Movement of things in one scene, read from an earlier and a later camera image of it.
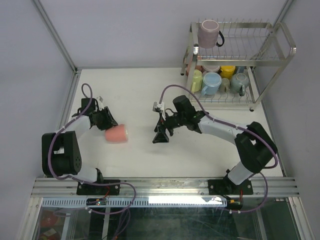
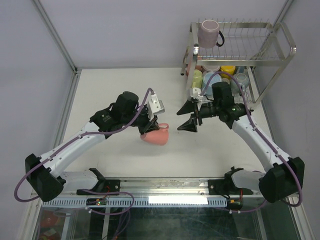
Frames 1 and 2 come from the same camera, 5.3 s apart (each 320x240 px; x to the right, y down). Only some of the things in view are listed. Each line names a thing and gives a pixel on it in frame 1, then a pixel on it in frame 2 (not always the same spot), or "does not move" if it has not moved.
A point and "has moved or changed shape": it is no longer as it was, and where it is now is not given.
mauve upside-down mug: [209, 35] does not move
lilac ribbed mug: [211, 68] does not move
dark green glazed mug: [239, 81] does not move
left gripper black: [109, 121] to [150, 125]
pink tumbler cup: [118, 134] has moved or changed shape
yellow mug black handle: [228, 71] does not move
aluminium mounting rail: [165, 187] does not move
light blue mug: [211, 81] does not move
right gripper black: [160, 127] to [189, 125]
